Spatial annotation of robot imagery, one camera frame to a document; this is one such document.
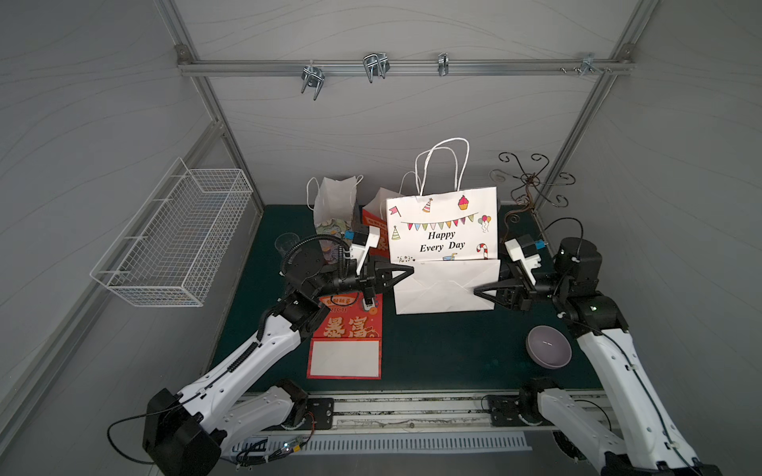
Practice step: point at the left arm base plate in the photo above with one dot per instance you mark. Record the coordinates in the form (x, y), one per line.
(312, 413)

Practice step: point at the scrolled metal glass rack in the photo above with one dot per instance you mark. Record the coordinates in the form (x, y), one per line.
(531, 188)

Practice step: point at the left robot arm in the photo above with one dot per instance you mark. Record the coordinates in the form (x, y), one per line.
(187, 432)

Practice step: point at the leftmost metal hook clamp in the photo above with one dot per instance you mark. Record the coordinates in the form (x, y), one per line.
(313, 78)

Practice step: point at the horizontal aluminium rail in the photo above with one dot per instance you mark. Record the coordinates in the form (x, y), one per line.
(398, 67)

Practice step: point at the floral paper bag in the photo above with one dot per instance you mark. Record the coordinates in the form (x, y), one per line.
(333, 203)

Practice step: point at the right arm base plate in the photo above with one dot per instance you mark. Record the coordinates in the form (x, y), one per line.
(507, 410)

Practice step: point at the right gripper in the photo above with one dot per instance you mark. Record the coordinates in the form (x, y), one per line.
(518, 292)

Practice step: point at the red paper bag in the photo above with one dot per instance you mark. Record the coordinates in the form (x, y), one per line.
(348, 344)
(375, 214)

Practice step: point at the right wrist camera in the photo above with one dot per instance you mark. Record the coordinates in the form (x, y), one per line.
(524, 251)

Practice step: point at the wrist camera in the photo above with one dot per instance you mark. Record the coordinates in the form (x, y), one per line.
(362, 241)
(524, 251)

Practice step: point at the white wire basket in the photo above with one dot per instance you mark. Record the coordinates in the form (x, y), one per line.
(171, 249)

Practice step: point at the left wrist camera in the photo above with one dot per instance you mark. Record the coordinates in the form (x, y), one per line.
(362, 241)

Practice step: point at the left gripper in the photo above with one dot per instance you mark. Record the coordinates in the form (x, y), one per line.
(369, 282)

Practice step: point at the white vent grille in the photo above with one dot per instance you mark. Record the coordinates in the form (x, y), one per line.
(416, 443)

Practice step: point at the white paper bag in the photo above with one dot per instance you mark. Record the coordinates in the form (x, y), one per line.
(450, 239)

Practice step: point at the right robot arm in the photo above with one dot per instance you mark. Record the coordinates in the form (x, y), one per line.
(648, 442)

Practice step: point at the pink bowl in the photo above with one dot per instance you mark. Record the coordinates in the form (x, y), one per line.
(548, 347)

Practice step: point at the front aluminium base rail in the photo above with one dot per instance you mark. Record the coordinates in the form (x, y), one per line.
(389, 412)

